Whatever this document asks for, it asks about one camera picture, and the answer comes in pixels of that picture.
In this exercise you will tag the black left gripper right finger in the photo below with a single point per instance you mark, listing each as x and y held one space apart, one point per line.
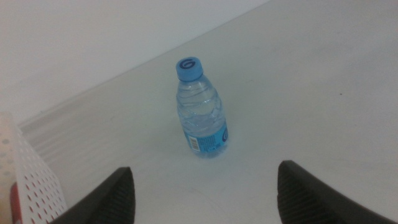
304 199

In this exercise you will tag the clear water bottle blue cap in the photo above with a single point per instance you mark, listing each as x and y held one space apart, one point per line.
200 118

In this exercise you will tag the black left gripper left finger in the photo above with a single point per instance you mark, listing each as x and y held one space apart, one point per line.
112 202

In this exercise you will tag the white perforated plastic basket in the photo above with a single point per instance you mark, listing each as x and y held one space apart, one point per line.
34 174

